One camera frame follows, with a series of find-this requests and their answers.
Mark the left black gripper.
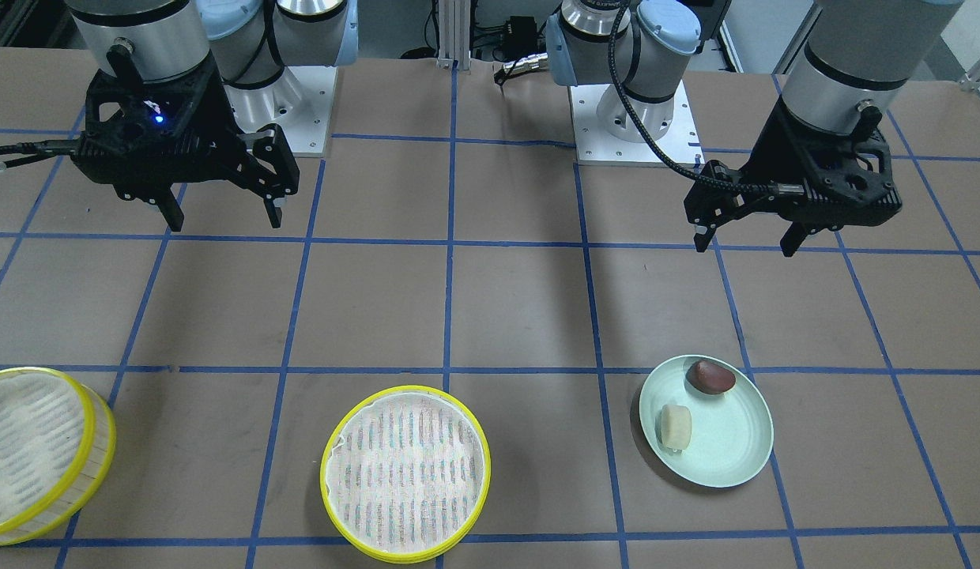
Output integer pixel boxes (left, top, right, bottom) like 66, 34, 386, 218
684, 102, 903, 257

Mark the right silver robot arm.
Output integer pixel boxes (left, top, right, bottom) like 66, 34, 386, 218
66, 1, 360, 232

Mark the white bun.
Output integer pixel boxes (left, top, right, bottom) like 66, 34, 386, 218
659, 404, 693, 451

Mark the brown bun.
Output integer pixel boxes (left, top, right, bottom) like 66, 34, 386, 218
685, 360, 737, 395

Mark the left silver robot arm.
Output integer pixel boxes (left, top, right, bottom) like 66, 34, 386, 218
545, 1, 961, 257

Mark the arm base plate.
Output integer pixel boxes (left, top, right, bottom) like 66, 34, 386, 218
225, 66, 339, 157
568, 82, 705, 168

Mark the pale green plate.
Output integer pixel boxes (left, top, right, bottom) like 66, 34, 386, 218
639, 354, 775, 488

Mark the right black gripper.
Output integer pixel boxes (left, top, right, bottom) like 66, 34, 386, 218
71, 70, 300, 232

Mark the yellow rimmed steamer basket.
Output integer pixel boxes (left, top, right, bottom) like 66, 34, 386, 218
0, 367, 117, 547
318, 385, 492, 565

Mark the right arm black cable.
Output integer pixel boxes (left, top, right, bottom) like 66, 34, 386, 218
0, 141, 80, 176

